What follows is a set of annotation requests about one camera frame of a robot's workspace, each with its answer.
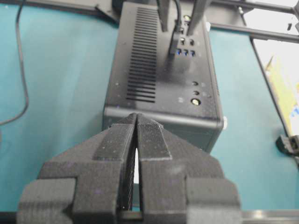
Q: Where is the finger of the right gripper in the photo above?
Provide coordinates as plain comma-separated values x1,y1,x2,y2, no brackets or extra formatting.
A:
188,0,207,36
156,0,170,32

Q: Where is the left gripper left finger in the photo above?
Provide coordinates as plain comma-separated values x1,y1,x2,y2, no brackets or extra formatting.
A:
17,113,137,224

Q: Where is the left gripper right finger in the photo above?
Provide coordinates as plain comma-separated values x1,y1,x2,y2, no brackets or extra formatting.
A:
136,115,242,224

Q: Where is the black USB cable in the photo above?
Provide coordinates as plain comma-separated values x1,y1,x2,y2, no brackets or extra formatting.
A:
0,0,185,126

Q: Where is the black mini PC box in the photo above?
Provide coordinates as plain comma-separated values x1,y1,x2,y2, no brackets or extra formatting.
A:
102,1,224,153

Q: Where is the black aluminium frame rail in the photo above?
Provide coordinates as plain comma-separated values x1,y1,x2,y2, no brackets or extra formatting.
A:
207,0,299,44

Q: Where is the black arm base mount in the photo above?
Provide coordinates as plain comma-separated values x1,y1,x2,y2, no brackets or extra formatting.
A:
276,135,299,156

